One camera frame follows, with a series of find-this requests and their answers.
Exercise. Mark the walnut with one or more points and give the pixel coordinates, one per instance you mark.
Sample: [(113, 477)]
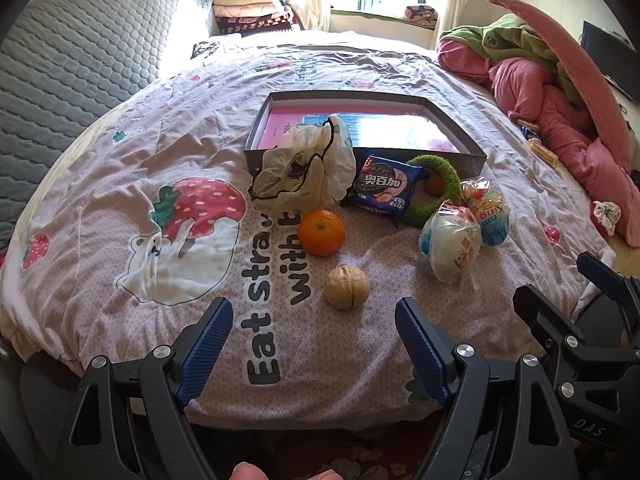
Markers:
[(346, 287)]

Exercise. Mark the small blue snack packet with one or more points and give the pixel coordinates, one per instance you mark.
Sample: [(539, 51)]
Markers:
[(530, 132)]

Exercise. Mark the patterned blanket on windowsill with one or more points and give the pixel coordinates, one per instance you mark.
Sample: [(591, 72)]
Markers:
[(421, 14)]

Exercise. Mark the small yellow snack packet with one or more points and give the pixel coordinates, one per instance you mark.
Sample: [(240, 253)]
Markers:
[(525, 122)]

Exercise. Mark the pink book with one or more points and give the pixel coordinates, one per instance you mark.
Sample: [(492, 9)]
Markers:
[(390, 127)]

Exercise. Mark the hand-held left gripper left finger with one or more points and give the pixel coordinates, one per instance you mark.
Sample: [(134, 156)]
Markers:
[(207, 350)]

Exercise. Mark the white red floral scrunchie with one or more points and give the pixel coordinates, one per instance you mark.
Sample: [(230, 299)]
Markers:
[(606, 216)]

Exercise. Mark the green blanket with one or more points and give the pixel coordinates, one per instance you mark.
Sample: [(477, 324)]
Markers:
[(515, 35)]

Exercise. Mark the person's left hand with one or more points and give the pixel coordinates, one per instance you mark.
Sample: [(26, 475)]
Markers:
[(250, 472)]

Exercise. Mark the pink duvet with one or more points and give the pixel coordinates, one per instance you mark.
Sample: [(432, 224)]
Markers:
[(525, 90)]

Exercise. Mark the small orange mandarin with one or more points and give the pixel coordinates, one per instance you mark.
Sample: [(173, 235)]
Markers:
[(433, 186)]

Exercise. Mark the large orange mandarin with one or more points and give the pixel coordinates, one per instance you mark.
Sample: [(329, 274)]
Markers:
[(322, 232)]

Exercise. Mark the blue cookie packet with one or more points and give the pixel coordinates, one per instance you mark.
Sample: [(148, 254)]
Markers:
[(382, 187)]

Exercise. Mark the clear round snack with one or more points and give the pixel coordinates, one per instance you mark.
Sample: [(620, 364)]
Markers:
[(450, 245), (490, 215)]

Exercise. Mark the long pink pillow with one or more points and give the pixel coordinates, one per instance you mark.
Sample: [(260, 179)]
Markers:
[(590, 80)]

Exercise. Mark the stack of folded blankets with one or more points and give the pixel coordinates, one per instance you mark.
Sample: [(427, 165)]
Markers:
[(250, 12)]

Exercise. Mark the grey quilted headboard cover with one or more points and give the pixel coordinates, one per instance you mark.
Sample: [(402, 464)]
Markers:
[(75, 60)]

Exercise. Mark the black white patterned cloth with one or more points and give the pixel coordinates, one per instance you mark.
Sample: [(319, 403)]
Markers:
[(206, 49)]

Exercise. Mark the black television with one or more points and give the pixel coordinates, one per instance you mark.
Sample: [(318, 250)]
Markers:
[(600, 50)]

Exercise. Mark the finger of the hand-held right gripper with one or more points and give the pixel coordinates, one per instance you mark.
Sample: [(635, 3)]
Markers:
[(600, 270), (540, 315)]

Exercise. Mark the shallow grey cardboard box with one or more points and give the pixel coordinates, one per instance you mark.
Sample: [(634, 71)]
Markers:
[(256, 127)]

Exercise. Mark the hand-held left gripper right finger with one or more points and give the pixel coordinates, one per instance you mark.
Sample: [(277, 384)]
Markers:
[(420, 350)]

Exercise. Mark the large yellow snack packet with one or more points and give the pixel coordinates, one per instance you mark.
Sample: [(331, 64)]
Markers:
[(542, 152)]

